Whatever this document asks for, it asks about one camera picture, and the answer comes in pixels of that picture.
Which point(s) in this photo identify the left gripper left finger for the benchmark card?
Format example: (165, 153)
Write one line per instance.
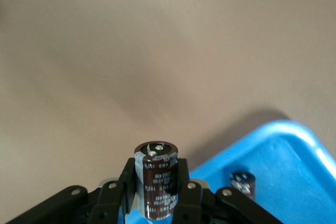
(105, 203)

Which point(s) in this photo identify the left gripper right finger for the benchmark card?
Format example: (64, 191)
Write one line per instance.
(191, 203)

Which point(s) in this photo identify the dark brown cylindrical capacitor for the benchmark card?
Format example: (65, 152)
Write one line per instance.
(242, 183)
(157, 182)

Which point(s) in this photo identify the blue plastic tray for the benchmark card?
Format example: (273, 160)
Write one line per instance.
(288, 182)

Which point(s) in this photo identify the brown table mat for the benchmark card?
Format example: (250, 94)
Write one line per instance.
(131, 51)

